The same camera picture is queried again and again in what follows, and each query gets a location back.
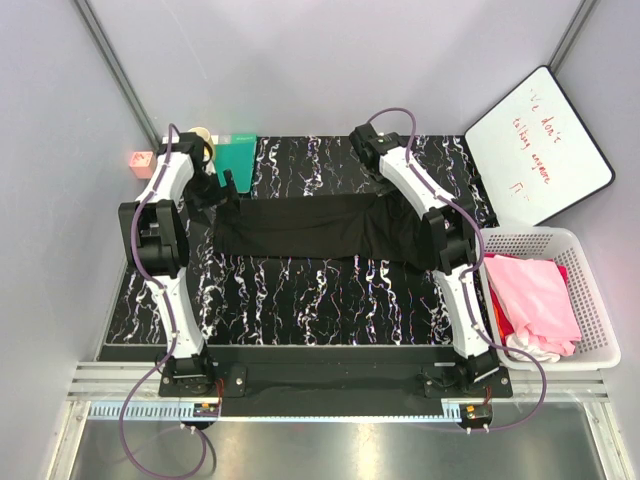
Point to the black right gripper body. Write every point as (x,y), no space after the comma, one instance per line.
(392,220)

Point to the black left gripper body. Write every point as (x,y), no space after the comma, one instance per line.
(220,190)

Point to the black t shirt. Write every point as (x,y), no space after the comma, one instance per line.
(370,226)

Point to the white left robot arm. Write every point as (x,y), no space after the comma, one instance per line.
(156,245)

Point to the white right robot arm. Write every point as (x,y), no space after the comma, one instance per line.
(448,245)

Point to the green book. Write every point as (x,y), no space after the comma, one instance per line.
(235,152)

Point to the yellow cup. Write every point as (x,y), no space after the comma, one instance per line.
(205,135)

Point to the pink cube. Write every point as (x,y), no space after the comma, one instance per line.
(143,164)

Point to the whiteboard with red writing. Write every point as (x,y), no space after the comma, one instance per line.
(535,156)

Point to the pink t shirt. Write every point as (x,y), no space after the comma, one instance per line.
(532,294)

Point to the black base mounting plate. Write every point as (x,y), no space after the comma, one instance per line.
(345,382)

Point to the white t shirt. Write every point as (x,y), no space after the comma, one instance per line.
(521,350)

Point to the white plastic laundry basket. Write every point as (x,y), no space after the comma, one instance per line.
(597,348)

